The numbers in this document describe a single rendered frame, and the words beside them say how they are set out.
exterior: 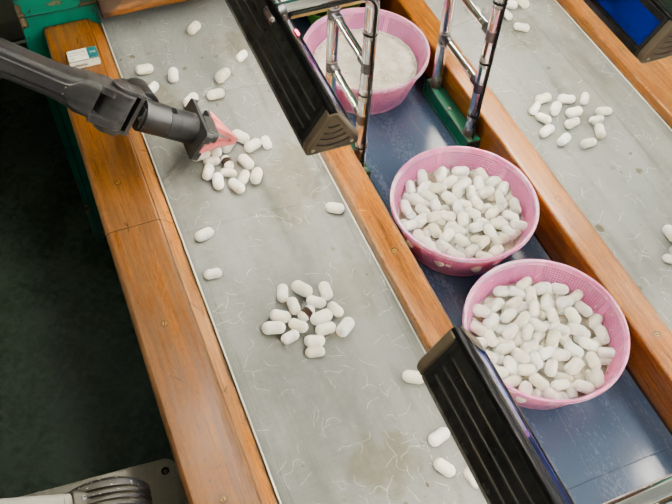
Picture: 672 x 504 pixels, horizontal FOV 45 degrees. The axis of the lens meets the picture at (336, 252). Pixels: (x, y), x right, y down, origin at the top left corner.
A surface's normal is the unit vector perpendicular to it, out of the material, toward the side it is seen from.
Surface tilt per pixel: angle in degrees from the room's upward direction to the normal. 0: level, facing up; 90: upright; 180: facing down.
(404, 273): 0
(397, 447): 0
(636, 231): 0
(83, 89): 72
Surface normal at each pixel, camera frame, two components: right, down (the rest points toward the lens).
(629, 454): 0.04, -0.59
